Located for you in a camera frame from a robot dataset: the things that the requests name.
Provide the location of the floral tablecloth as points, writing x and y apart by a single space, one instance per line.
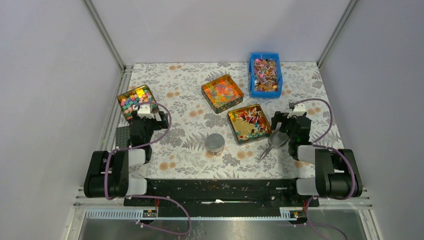
182 154

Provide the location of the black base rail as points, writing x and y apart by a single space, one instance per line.
215 198

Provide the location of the white jar lid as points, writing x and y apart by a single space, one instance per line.
214 140

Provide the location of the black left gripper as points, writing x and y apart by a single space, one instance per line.
159 124

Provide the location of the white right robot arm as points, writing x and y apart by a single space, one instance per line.
336 173

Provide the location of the grey perforated plate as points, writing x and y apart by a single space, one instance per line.
122 137

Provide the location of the blue plastic bin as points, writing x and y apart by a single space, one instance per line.
266 78

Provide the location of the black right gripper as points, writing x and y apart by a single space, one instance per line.
281 116

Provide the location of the green tin with star candies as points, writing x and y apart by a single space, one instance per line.
129 99

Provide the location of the green tin with gummy candies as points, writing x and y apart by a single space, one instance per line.
222 93

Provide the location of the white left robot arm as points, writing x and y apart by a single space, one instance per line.
112 170

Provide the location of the metal scoop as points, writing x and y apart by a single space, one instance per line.
276 140

